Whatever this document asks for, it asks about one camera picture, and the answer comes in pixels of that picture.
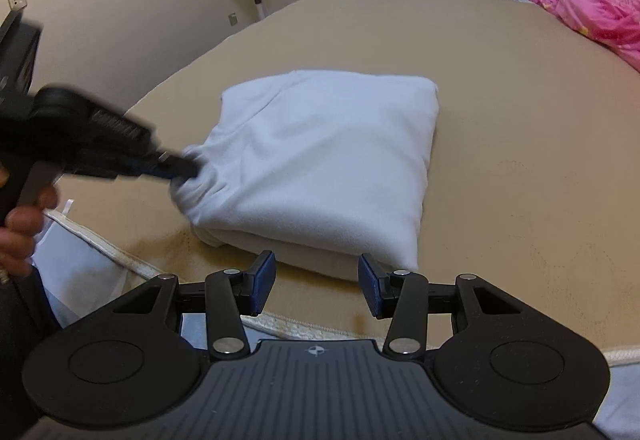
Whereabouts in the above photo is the white fleece garment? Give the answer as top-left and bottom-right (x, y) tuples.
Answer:
(170, 69), (442, 282)

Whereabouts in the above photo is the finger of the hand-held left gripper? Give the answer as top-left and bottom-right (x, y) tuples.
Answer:
(116, 150), (201, 183)

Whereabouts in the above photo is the pale blue bed sheet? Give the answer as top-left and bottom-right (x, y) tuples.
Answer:
(30, 215), (640, 440)

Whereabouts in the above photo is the pink floral quilt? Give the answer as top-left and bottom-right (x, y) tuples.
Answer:
(527, 0), (640, 74)

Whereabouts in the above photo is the person's left hand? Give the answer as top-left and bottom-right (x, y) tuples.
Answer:
(0, 170), (60, 286)

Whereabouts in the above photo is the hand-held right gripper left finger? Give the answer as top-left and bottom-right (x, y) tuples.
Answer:
(112, 250), (277, 362)

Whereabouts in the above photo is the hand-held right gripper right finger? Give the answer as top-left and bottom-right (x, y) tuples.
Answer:
(357, 253), (524, 362)

